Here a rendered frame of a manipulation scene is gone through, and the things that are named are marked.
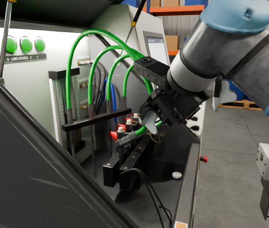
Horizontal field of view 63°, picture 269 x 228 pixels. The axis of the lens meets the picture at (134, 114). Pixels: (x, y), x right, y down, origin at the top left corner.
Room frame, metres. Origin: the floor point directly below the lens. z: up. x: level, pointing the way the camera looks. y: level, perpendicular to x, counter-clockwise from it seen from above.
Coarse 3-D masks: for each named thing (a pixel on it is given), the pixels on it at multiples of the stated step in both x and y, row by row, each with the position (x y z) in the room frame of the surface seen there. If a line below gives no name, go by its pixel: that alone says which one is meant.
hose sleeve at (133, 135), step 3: (132, 132) 0.55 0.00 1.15; (135, 132) 0.54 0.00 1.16; (129, 135) 0.55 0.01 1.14; (132, 135) 0.54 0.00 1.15; (135, 135) 0.54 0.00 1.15; (123, 138) 0.57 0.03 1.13; (126, 138) 0.56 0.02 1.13; (129, 138) 0.55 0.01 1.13; (132, 138) 0.55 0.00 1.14; (120, 141) 0.58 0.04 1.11; (123, 141) 0.57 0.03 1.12; (126, 141) 0.56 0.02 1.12
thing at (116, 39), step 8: (88, 32) 0.66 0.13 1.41; (96, 32) 0.64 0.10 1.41; (104, 32) 0.61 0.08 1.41; (120, 40) 0.58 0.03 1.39; (72, 48) 0.72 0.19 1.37; (128, 48) 0.56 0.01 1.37; (72, 56) 0.73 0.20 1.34; (136, 56) 0.55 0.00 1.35; (144, 80) 0.52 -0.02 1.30; (152, 88) 0.51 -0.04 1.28; (144, 128) 0.52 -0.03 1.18
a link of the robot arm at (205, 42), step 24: (216, 0) 0.29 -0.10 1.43; (240, 0) 0.27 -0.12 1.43; (264, 0) 0.29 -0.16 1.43; (216, 24) 0.29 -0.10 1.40; (240, 24) 0.27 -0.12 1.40; (264, 24) 0.27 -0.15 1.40; (192, 48) 0.32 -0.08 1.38; (216, 48) 0.30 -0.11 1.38; (240, 48) 0.28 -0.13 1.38; (216, 72) 0.33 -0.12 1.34
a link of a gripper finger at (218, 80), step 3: (219, 75) 0.56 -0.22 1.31; (216, 78) 0.56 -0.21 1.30; (219, 78) 0.56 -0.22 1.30; (216, 81) 0.56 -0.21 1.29; (219, 81) 0.56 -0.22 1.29; (216, 84) 0.56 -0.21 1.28; (219, 84) 0.56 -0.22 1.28; (216, 87) 0.56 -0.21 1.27; (219, 87) 0.57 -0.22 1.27; (216, 90) 0.57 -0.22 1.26; (219, 90) 0.57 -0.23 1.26; (216, 93) 0.57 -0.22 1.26; (219, 93) 0.57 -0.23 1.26; (213, 96) 0.57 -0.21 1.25; (216, 96) 0.57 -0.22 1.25; (219, 96) 0.57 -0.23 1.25
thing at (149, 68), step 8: (136, 64) 0.48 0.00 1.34; (144, 64) 0.47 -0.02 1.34; (152, 64) 0.47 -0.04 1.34; (160, 64) 0.47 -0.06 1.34; (136, 72) 0.48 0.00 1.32; (144, 72) 0.46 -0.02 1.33; (152, 72) 0.44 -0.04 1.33; (160, 72) 0.43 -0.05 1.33; (152, 80) 0.44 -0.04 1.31; (160, 80) 0.42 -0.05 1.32; (168, 88) 0.41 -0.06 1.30
